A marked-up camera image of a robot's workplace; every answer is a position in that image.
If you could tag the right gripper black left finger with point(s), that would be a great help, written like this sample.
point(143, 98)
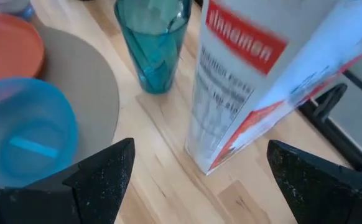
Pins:
point(84, 193)

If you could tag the teal transparent tumbler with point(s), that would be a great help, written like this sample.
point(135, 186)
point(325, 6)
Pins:
point(153, 56)

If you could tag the round grey placemat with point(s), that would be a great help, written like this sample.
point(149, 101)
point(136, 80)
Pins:
point(84, 87)

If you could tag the orange plate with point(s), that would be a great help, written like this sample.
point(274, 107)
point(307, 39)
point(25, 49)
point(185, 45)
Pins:
point(7, 46)

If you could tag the Life cinnamon cereal box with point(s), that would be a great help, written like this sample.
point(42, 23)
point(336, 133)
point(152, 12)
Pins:
point(246, 77)

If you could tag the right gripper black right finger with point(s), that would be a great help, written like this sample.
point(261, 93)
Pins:
point(318, 193)

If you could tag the blue bowl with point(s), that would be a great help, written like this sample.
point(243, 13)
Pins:
point(28, 124)

